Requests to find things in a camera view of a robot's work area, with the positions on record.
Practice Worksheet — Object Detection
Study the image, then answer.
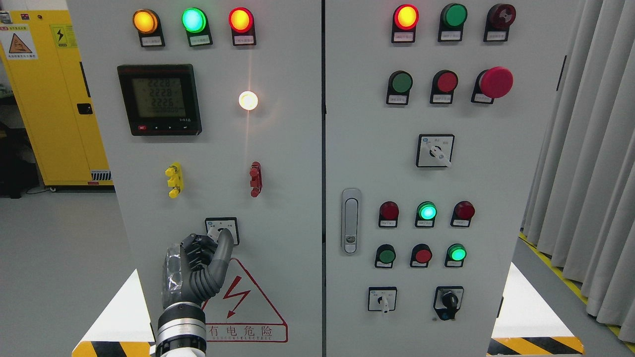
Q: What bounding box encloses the dark red indicator left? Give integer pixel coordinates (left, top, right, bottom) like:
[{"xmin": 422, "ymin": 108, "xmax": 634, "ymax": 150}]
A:
[{"xmin": 378, "ymin": 201, "xmax": 399, "ymax": 228}]

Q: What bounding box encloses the green push button lower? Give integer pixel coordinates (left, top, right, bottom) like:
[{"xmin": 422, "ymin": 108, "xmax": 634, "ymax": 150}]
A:
[{"xmin": 374, "ymin": 244, "xmax": 395, "ymax": 269}]

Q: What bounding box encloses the green push button upper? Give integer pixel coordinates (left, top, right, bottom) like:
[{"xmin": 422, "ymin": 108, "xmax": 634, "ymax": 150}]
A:
[{"xmin": 385, "ymin": 70, "xmax": 413, "ymax": 106}]

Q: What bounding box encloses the red electric danger sticker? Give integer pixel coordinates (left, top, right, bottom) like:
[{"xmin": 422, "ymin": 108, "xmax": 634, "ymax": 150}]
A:
[{"xmin": 202, "ymin": 258, "xmax": 288, "ymax": 343}]

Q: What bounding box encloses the yellow safety storage cabinet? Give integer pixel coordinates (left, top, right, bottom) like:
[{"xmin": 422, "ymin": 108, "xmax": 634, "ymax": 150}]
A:
[{"xmin": 1, "ymin": 10, "xmax": 114, "ymax": 187}]

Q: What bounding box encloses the dark red indicator right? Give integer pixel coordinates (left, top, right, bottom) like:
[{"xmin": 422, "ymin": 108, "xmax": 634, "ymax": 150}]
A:
[{"xmin": 450, "ymin": 201, "xmax": 476, "ymax": 228}]

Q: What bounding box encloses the black digital power meter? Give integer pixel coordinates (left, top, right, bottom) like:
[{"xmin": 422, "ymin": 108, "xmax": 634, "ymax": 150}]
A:
[{"xmin": 117, "ymin": 64, "xmax": 202, "ymax": 136}]

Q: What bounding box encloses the green unlit indicator top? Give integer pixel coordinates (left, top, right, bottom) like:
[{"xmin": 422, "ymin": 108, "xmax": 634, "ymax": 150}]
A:
[{"xmin": 438, "ymin": 2, "xmax": 468, "ymax": 42}]

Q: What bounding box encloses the white rotary switch lower right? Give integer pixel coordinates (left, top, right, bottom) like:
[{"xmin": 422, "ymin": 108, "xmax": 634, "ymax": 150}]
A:
[{"xmin": 367, "ymin": 286, "xmax": 398, "ymax": 313}]

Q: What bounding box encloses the white rotary switch door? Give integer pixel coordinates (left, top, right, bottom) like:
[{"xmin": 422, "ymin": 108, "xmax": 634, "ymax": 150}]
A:
[{"xmin": 204, "ymin": 217, "xmax": 240, "ymax": 246}]

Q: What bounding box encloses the dark red indicator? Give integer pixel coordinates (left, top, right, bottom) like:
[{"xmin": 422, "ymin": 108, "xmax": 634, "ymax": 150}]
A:
[
  {"xmin": 378, "ymin": 201, "xmax": 399, "ymax": 228},
  {"xmin": 450, "ymin": 201, "xmax": 476, "ymax": 228}
]

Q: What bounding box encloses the red lit indicator door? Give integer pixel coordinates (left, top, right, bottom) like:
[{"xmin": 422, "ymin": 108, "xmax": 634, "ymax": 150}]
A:
[
  {"xmin": 391, "ymin": 4, "xmax": 419, "ymax": 44},
  {"xmin": 228, "ymin": 7, "xmax": 256, "ymax": 47}
]

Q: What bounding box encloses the white rotary switch upper right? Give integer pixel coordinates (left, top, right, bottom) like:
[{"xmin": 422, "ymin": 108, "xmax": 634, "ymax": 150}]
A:
[{"xmin": 415, "ymin": 134, "xmax": 454, "ymax": 169}]

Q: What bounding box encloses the red emergency stop button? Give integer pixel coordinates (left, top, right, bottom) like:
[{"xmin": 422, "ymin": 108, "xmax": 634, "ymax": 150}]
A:
[{"xmin": 470, "ymin": 66, "xmax": 514, "ymax": 105}]

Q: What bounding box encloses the grey curtain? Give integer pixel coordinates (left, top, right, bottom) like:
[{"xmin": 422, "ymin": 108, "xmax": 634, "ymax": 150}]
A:
[{"xmin": 523, "ymin": 0, "xmax": 635, "ymax": 343}]

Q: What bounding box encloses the silver door lock handle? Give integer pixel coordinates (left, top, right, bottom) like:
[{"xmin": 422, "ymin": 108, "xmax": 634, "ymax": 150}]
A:
[{"xmin": 341, "ymin": 188, "xmax": 362, "ymax": 254}]

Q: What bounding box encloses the grey electrical control cabinet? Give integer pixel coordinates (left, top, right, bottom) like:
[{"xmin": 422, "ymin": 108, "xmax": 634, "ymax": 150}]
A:
[{"xmin": 67, "ymin": 0, "xmax": 584, "ymax": 357}]

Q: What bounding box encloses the yellow terminal connector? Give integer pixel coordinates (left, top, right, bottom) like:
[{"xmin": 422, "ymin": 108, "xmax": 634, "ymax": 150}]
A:
[{"xmin": 165, "ymin": 161, "xmax": 184, "ymax": 199}]

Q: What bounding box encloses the green lit indicator middle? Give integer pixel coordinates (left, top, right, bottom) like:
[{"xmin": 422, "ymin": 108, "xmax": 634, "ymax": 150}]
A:
[{"xmin": 414, "ymin": 201, "xmax": 438, "ymax": 228}]

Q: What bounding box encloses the red push button upper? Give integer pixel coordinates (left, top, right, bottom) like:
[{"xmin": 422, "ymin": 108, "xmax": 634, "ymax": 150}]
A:
[{"xmin": 429, "ymin": 69, "xmax": 458, "ymax": 105}]

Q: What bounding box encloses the small clear lamp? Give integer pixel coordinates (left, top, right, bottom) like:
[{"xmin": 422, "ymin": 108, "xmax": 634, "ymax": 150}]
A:
[{"xmin": 238, "ymin": 91, "xmax": 259, "ymax": 111}]

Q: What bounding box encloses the red terminal connector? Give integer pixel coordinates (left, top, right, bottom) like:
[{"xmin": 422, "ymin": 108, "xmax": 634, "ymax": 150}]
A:
[{"xmin": 249, "ymin": 161, "xmax": 263, "ymax": 197}]

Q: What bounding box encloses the white rotary switch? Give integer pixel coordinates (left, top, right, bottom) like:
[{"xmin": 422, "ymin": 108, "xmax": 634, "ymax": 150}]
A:
[
  {"xmin": 367, "ymin": 286, "xmax": 398, "ymax": 313},
  {"xmin": 415, "ymin": 134, "xmax": 454, "ymax": 169}
]

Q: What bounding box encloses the green lit push button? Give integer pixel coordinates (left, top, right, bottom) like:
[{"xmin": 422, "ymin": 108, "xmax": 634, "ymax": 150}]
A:
[{"xmin": 444, "ymin": 243, "xmax": 467, "ymax": 268}]

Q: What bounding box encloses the red push button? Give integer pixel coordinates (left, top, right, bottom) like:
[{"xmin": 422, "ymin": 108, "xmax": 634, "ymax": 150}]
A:
[
  {"xmin": 410, "ymin": 243, "xmax": 433, "ymax": 268},
  {"xmin": 429, "ymin": 69, "xmax": 458, "ymax": 105}
]

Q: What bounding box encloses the red lit indicator right door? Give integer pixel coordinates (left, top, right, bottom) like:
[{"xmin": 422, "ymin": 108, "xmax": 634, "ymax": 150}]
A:
[{"xmin": 391, "ymin": 4, "xmax": 419, "ymax": 44}]

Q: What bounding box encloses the dark red buzzer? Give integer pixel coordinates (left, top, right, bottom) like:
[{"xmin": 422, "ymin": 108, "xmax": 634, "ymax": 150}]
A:
[{"xmin": 483, "ymin": 3, "xmax": 516, "ymax": 42}]

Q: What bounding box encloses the red push button lower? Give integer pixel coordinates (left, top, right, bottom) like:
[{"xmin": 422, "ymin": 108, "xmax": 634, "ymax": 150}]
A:
[{"xmin": 410, "ymin": 243, "xmax": 433, "ymax": 268}]

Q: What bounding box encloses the black selector key switch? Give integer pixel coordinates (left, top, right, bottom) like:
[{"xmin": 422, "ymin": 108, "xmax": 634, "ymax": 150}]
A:
[{"xmin": 433, "ymin": 286, "xmax": 464, "ymax": 321}]

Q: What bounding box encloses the red lit indicator left door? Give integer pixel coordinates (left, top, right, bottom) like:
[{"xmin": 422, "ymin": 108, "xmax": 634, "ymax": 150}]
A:
[{"xmin": 228, "ymin": 7, "xmax": 256, "ymax": 47}]

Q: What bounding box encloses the green lit indicator light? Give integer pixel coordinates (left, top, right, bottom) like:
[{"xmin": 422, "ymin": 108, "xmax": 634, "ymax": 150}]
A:
[{"xmin": 181, "ymin": 7, "xmax": 213, "ymax": 47}]

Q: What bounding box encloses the amber indicator light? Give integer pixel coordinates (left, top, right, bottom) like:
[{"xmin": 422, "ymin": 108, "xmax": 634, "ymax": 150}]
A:
[{"xmin": 133, "ymin": 9, "xmax": 165, "ymax": 48}]

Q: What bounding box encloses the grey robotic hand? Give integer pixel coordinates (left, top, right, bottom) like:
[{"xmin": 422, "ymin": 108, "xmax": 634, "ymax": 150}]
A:
[{"xmin": 162, "ymin": 229, "xmax": 234, "ymax": 309}]

